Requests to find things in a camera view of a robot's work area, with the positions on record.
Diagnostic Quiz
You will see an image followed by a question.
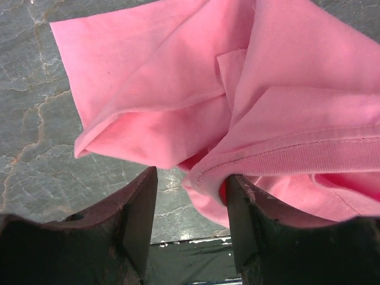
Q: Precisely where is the pink t shirt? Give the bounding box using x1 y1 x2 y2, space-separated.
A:
50 1 379 226

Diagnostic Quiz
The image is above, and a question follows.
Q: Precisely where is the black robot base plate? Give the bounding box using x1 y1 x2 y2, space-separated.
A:
144 236 242 285

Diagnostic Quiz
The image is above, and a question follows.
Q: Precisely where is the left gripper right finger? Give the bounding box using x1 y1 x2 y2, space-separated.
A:
226 175 379 284

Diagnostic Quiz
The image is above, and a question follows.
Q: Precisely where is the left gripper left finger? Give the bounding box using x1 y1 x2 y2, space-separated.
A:
1 167 157 284

